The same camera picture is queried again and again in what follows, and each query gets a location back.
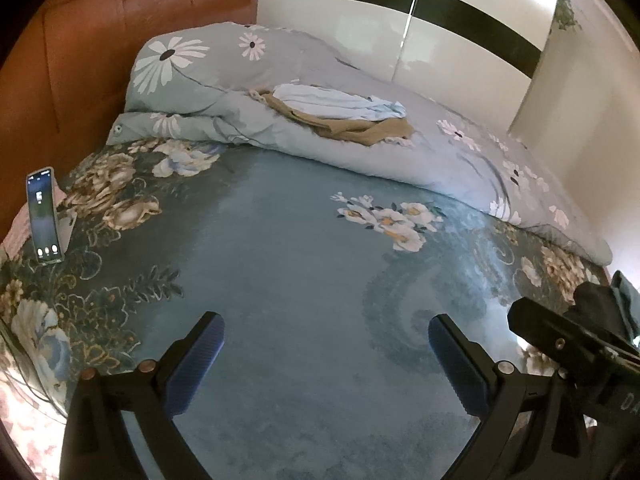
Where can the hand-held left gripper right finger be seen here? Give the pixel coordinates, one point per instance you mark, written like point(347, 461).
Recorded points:
point(457, 360)

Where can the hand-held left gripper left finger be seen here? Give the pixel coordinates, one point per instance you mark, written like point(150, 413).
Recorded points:
point(200, 360)

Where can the tan garment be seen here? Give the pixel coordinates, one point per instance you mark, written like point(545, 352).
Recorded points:
point(350, 130)

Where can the pale blue t-shirt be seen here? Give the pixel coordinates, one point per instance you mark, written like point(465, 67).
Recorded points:
point(330, 102)

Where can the pink floral bed sheet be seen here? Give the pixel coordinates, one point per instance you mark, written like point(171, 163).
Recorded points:
point(30, 410)

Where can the grey daisy print duvet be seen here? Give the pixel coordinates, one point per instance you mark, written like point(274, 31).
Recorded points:
point(400, 170)

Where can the white wardrobe with black stripe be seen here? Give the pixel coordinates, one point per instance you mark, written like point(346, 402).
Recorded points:
point(350, 35)

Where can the smartphone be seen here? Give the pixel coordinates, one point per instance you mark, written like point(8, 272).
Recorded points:
point(45, 215)

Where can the dark teal cloth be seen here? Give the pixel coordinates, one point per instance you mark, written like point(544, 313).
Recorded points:
point(627, 295)

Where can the white phone stand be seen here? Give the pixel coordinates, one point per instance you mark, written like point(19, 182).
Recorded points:
point(67, 230)

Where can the teal floral blanket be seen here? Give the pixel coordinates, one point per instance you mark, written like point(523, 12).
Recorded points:
point(300, 260)

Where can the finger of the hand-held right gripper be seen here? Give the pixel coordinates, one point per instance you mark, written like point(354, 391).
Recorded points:
point(540, 325)

